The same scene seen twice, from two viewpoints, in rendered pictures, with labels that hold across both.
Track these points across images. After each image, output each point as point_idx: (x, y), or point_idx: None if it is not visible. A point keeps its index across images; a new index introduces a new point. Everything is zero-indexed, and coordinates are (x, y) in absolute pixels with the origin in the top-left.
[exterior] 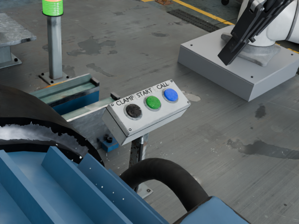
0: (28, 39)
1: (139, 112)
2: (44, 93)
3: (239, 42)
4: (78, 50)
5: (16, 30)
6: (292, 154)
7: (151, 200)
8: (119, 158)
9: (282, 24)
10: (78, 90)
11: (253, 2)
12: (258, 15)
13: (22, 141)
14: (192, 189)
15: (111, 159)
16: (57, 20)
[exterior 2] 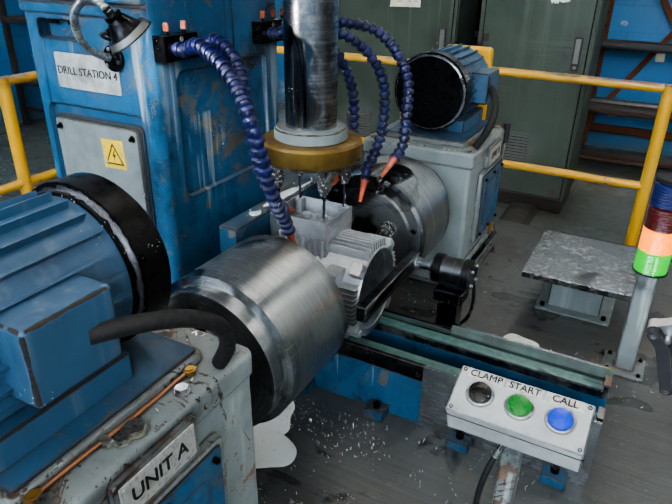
0: (619, 295)
1: (481, 398)
2: (523, 352)
3: (661, 392)
4: None
5: (619, 280)
6: None
7: None
8: (542, 500)
9: None
10: (569, 377)
11: (649, 320)
12: (664, 350)
13: (89, 208)
14: (154, 311)
15: (530, 491)
16: (648, 283)
